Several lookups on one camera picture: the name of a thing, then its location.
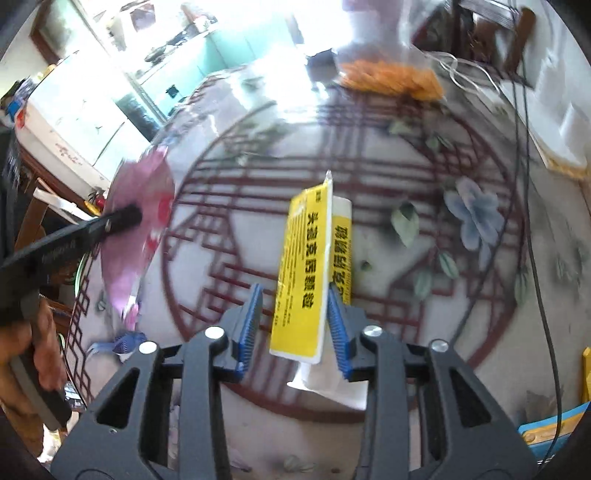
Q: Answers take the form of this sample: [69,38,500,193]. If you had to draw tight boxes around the black cable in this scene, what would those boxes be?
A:
[508,0,570,462]

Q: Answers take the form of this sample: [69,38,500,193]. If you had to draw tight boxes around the white cable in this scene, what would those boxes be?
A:
[434,51,505,94]

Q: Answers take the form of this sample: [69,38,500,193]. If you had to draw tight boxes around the white refrigerator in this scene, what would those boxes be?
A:
[14,51,153,195]

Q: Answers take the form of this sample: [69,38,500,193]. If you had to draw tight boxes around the pink plastic bag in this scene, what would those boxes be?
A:
[99,145,176,333]

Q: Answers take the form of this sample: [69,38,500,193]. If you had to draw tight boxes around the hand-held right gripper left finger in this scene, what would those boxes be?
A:
[50,282,265,480]

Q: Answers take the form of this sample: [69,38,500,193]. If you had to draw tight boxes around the person's left forearm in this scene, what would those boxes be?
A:
[0,369,47,457]

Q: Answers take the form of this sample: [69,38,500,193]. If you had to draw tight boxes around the blue yellow box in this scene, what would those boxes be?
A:
[517,406,588,459]

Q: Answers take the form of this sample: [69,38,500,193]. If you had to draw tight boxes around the person's left hand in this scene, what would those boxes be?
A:
[28,302,70,391]

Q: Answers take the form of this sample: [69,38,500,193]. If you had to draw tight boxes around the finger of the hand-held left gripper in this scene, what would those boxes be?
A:
[9,204,143,269]

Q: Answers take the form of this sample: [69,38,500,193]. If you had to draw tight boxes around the clear zip bag orange snacks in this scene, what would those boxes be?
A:
[337,0,446,101]

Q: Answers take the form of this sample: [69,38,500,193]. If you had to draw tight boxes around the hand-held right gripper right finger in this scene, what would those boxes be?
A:
[327,290,542,480]

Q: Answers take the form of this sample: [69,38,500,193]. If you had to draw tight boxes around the teal kitchen cabinets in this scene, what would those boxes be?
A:
[198,23,301,79]

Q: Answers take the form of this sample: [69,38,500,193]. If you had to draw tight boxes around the dark wooden chair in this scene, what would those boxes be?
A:
[455,0,536,84]

